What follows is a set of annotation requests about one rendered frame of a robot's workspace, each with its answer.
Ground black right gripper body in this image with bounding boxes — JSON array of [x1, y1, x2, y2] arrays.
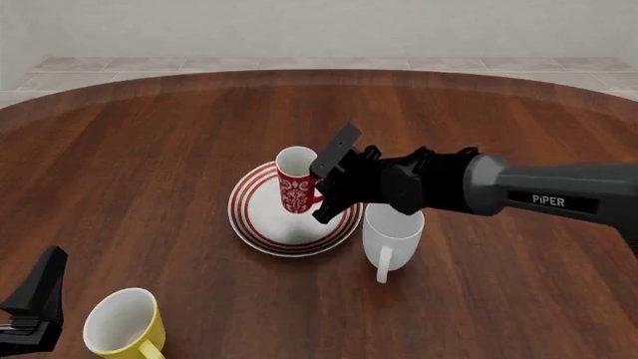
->
[[326, 144, 388, 206]]

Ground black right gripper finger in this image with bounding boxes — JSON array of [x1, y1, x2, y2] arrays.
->
[[312, 192, 362, 226]]

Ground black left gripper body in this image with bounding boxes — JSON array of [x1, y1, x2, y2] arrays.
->
[[0, 315, 65, 355]]

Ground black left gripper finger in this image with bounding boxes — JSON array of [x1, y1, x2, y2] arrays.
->
[[0, 245, 69, 326]]

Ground red patterned mug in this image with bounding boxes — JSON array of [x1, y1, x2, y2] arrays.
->
[[274, 145, 326, 215]]

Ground white plate with red rings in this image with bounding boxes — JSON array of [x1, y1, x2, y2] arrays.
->
[[227, 160, 364, 258]]

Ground white mug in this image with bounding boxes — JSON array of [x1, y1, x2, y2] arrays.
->
[[362, 203, 426, 284]]

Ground yellow mug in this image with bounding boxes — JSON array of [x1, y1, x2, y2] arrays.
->
[[82, 287, 166, 359]]

